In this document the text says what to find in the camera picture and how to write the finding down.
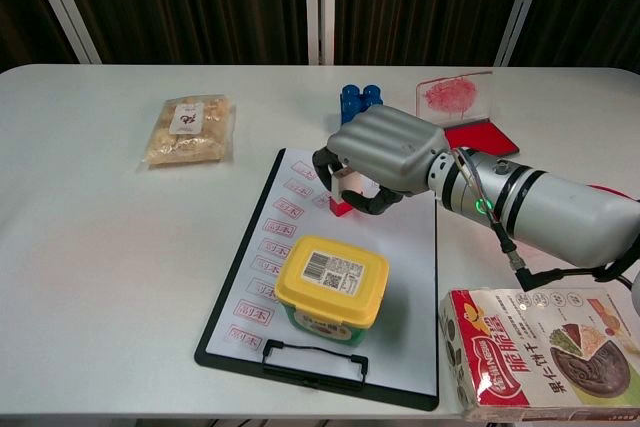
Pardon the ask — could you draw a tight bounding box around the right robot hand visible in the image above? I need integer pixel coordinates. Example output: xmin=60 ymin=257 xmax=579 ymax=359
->
xmin=311 ymin=105 xmax=448 ymax=217

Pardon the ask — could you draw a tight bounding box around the red rectangular stamp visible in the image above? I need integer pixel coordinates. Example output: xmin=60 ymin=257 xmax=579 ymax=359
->
xmin=328 ymin=170 xmax=365 ymax=219

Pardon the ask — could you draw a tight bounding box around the black clipboard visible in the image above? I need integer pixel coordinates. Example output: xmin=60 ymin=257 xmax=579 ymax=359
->
xmin=193 ymin=147 xmax=442 ymax=411

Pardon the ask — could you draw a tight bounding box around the blue toy block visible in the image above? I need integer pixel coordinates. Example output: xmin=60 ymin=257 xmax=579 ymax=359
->
xmin=339 ymin=83 xmax=385 ymax=127

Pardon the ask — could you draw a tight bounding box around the red ink pad, clear lid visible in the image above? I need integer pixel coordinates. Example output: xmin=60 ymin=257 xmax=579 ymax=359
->
xmin=414 ymin=70 xmax=522 ymax=159

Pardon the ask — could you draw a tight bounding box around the yellow lidded container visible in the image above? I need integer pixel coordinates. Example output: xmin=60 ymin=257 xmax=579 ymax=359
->
xmin=274 ymin=233 xmax=391 ymax=347

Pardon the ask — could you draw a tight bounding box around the clear snack bag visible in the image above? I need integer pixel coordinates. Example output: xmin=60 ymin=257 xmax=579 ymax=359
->
xmin=139 ymin=92 xmax=237 ymax=169

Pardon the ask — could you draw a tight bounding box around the red biscuit box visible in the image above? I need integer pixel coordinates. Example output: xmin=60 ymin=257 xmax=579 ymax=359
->
xmin=438 ymin=286 xmax=640 ymax=424

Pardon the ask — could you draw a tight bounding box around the white frame post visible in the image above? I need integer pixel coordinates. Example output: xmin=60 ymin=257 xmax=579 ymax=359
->
xmin=493 ymin=0 xmax=552 ymax=69
xmin=305 ymin=0 xmax=336 ymax=67
xmin=21 ymin=0 xmax=104 ymax=66

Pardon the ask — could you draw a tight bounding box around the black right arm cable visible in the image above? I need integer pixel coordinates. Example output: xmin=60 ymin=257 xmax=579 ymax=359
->
xmin=451 ymin=148 xmax=640 ymax=292

